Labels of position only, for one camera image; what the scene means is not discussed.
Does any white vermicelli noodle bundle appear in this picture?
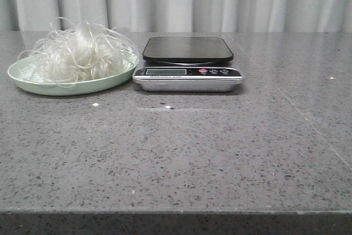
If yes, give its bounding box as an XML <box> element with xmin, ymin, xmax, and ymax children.
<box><xmin>18</xmin><ymin>20</ymin><xmax>139</xmax><ymax>87</ymax></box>

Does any black silver kitchen scale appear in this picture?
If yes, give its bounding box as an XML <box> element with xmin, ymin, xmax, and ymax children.
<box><xmin>133</xmin><ymin>36</ymin><xmax>243</xmax><ymax>92</ymax></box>

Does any white pleated curtain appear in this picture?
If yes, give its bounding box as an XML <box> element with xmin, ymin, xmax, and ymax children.
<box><xmin>1</xmin><ymin>0</ymin><xmax>351</xmax><ymax>32</ymax></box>

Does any light green plastic plate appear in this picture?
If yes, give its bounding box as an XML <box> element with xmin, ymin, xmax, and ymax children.
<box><xmin>8</xmin><ymin>53</ymin><xmax>139</xmax><ymax>96</ymax></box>

